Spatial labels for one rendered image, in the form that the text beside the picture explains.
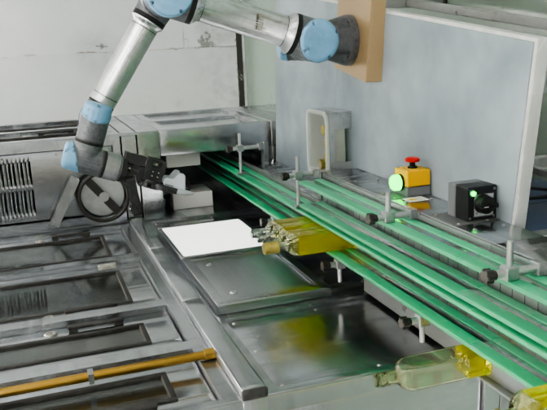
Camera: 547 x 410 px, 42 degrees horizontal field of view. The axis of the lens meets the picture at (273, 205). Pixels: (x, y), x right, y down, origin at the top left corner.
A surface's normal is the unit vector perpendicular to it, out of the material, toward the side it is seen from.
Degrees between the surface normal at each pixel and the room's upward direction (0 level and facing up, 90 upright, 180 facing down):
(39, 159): 90
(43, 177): 90
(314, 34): 93
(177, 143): 90
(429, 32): 0
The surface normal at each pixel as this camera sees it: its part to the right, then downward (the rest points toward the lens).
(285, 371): -0.04, -0.97
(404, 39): -0.94, 0.11
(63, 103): 0.33, 0.21
